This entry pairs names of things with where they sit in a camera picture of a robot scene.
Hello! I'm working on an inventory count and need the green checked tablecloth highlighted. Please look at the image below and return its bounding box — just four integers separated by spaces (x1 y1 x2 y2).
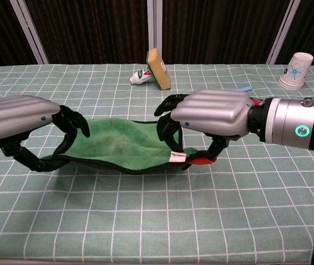
0 63 314 263

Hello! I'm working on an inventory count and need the white paper cup blue flower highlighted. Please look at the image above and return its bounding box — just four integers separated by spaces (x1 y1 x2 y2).
278 52 314 91

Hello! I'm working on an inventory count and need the white partition post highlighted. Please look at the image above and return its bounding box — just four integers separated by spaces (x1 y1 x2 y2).
266 0 303 65
9 0 50 65
146 0 163 65

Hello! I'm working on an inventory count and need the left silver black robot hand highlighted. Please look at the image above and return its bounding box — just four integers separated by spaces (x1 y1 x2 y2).
0 95 91 172

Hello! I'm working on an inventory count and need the small white bottle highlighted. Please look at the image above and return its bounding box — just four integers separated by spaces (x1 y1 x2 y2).
129 68 153 86

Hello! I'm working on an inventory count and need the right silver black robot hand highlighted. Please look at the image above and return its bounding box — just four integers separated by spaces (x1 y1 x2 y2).
153 89 253 166

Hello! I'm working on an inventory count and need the green cloth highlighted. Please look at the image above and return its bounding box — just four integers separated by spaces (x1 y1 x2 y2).
39 117 199 175

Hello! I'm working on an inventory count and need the yellow sponge with round label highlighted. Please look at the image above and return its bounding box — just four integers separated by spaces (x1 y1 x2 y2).
146 47 171 91

